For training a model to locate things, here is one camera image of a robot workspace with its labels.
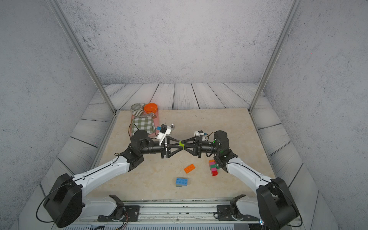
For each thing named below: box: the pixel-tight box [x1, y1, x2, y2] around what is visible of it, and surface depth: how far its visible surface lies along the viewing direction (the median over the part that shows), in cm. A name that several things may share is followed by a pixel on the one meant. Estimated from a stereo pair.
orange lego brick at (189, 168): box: [184, 163, 196, 174], surface depth 91 cm
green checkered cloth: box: [131, 116, 156, 136], surface depth 113 cm
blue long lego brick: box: [175, 177, 189, 186], surface depth 81 cm
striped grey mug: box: [130, 103, 146, 117], surface depth 117 cm
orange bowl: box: [143, 103, 158, 115], surface depth 121 cm
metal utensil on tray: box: [134, 112, 155, 119], surface depth 117 cm
